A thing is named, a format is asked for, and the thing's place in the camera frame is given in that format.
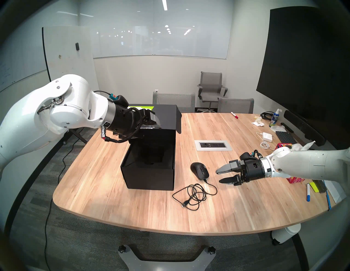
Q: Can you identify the black keyboard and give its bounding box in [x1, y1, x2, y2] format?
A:
[275, 131, 297, 145]

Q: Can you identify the white freestanding whiteboard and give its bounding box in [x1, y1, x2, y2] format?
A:
[42, 26, 100, 145]

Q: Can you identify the white paper sheet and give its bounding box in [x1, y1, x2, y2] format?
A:
[323, 179, 346, 204]

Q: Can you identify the grey ribbed mesh chair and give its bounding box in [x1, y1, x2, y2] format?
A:
[152, 92, 196, 114]

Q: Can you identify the colourful floral tissue box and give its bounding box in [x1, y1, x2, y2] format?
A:
[276, 141, 316, 183]

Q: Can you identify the black flat eraser block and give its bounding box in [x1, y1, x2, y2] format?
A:
[313, 179, 327, 193]

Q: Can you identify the black cardboard box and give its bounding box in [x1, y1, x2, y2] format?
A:
[121, 104, 183, 191]

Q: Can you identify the silver table power outlet panel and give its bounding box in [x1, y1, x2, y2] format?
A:
[195, 140, 233, 151]

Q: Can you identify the whiteboard cleaner spray bottle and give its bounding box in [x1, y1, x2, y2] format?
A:
[269, 108, 282, 128]

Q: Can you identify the grey office chair with armrests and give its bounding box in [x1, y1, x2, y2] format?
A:
[197, 72, 228, 113]

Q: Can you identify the wall-mounted glass whiteboard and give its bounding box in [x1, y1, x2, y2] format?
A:
[79, 0, 233, 60]

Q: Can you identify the glass whiteboard with blue writing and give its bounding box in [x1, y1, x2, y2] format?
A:
[0, 0, 47, 93]

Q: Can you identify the white power adapter with cable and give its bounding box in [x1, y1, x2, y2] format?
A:
[256, 132, 274, 150]

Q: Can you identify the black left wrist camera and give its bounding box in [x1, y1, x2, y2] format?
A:
[109, 94, 129, 110]

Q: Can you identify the black hanging cable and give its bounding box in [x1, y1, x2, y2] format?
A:
[44, 139, 75, 271]

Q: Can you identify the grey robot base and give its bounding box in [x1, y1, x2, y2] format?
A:
[118, 245, 216, 271]

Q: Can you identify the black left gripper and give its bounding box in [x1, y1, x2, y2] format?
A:
[111, 105, 162, 144]

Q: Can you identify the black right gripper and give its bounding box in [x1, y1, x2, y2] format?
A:
[215, 158, 266, 187]

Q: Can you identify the black wired computer mouse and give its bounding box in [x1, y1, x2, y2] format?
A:
[172, 162, 218, 211]

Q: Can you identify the black video conference bar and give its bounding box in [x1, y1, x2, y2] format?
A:
[284, 110, 326, 147]

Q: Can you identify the large black wall screen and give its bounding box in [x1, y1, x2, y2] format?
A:
[256, 6, 350, 153]

